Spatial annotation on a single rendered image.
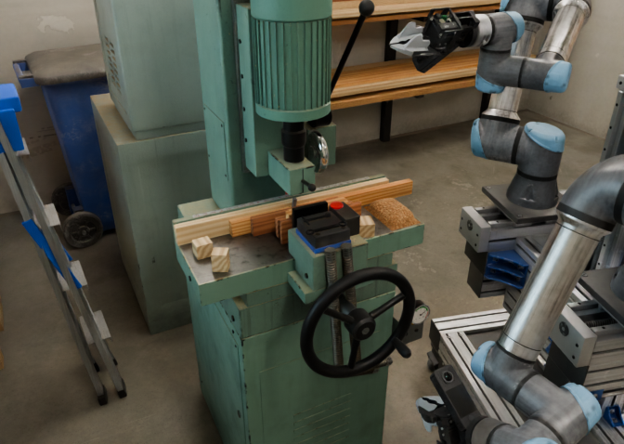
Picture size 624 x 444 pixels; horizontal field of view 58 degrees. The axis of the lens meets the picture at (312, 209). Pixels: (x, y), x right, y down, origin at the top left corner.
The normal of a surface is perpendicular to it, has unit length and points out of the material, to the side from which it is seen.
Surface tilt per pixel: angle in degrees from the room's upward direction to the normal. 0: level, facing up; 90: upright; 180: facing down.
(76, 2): 90
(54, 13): 90
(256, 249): 0
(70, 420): 0
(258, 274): 90
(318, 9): 90
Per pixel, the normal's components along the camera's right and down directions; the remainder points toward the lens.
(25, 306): 0.00, -0.88
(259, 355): 0.44, 0.43
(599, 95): -0.89, 0.22
